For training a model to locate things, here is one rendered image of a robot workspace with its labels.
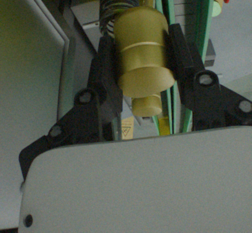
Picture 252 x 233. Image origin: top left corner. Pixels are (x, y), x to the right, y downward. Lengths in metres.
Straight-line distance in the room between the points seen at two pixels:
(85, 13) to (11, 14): 0.27
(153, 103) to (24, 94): 0.14
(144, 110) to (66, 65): 0.16
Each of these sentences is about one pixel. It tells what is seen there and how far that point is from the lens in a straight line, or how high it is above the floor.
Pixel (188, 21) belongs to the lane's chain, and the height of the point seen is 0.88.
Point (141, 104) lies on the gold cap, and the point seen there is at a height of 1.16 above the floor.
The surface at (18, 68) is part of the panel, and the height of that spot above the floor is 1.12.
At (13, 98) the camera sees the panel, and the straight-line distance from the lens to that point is 0.22.
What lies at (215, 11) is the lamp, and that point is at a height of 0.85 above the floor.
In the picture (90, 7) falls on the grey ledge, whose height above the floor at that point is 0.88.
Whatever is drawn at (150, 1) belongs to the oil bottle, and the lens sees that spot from 0.21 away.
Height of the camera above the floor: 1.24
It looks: 22 degrees down
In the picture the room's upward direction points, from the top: 177 degrees clockwise
